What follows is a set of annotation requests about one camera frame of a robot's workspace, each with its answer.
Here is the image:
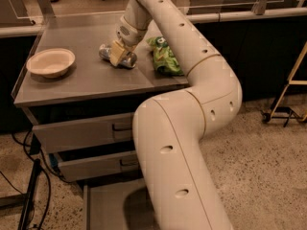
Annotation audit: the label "middle grey drawer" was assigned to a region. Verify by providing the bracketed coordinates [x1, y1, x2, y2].
[59, 150, 139, 181]

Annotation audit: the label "white paper bowl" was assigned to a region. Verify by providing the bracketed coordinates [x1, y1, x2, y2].
[26, 48, 75, 79]

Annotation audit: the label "grey drawer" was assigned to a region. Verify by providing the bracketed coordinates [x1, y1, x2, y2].
[59, 150, 139, 181]
[83, 179, 159, 230]
[33, 113, 133, 153]

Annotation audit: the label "green chip bag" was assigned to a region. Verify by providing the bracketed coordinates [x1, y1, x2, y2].
[146, 36, 183, 76]

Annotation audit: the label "white counter rail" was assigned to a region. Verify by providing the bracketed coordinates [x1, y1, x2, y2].
[187, 7, 307, 23]

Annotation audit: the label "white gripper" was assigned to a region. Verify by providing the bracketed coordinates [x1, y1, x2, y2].
[109, 14, 148, 66]

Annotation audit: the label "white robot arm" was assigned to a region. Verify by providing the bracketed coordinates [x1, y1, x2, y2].
[111, 0, 242, 230]

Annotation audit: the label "bottom grey drawer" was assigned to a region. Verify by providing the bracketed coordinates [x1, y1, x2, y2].
[83, 179, 159, 230]

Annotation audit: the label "grey metal drawer cabinet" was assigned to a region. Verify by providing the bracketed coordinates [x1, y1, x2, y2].
[12, 9, 193, 230]

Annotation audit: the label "top grey drawer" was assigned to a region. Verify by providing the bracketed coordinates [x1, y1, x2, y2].
[33, 113, 133, 153]

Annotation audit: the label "black floor stand bar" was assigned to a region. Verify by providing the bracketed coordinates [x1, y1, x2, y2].
[17, 159, 41, 230]

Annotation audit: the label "yellow wheeled cart frame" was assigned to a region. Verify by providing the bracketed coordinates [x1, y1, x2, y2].
[261, 41, 307, 127]

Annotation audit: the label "black floor cables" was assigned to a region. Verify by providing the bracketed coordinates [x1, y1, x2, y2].
[0, 129, 70, 230]

